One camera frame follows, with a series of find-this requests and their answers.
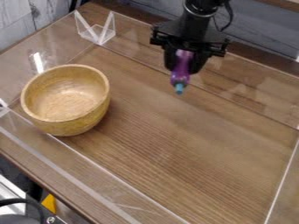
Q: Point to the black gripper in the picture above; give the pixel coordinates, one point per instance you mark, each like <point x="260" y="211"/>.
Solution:
<point x="187" y="36"/>

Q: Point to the purple toy eggplant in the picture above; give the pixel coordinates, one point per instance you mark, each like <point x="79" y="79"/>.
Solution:
<point x="180" y="74"/>

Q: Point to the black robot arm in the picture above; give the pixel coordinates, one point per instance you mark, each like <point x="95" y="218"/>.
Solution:
<point x="208" y="5"/>

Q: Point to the brown wooden bowl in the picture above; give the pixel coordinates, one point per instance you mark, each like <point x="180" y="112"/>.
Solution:
<point x="65" y="99"/>

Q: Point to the yellow black device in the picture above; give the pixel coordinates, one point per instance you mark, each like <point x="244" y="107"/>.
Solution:
<point x="55" y="206"/>

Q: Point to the clear acrylic corner bracket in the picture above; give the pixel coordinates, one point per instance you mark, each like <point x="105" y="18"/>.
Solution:
<point x="99" y="34"/>

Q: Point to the clear acrylic tray wall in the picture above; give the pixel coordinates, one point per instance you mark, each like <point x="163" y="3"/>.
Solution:
<point x="207" y="157"/>

